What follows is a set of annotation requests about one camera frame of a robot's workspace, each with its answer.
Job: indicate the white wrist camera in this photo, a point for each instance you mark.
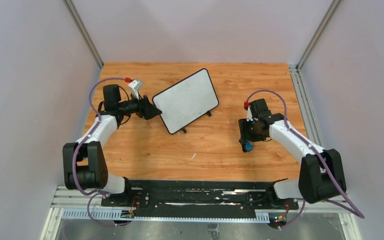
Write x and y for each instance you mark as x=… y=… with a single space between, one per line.
x=134 y=87
x=249 y=116

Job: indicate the aluminium frame rail front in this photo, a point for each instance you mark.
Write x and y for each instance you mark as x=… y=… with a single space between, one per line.
x=65 y=198

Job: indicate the white whiteboard black frame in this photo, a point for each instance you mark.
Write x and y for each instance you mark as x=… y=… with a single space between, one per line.
x=186 y=101

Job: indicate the aluminium corner post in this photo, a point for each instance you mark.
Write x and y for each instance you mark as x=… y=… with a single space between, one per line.
x=333 y=7
x=73 y=12

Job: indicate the right aluminium corner post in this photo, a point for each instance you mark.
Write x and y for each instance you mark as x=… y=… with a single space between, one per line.
x=333 y=7

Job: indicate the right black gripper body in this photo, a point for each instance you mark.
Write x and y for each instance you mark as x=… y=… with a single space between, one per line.
x=242 y=131

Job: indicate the slotted cable duct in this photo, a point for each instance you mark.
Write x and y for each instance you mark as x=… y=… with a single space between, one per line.
x=119 y=215

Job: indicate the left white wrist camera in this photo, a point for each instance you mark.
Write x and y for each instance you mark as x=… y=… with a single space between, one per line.
x=134 y=87

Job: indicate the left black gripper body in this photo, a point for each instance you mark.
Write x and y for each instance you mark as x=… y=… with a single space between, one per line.
x=144 y=108

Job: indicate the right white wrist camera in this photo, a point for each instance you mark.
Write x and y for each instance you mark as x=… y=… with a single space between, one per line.
x=249 y=116

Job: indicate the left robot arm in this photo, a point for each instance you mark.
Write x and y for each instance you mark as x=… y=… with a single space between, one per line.
x=84 y=165

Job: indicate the left aluminium corner post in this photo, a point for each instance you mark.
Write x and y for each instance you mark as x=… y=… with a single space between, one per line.
x=73 y=12

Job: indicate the right side aluminium rail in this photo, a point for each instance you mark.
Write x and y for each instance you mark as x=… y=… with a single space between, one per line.
x=305 y=105

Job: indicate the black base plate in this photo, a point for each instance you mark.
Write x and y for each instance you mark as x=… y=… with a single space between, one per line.
x=201 y=191

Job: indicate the blue black whiteboard eraser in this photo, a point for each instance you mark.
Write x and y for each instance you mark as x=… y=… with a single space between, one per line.
x=247 y=147

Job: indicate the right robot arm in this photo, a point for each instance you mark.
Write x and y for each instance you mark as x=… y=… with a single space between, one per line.
x=321 y=174

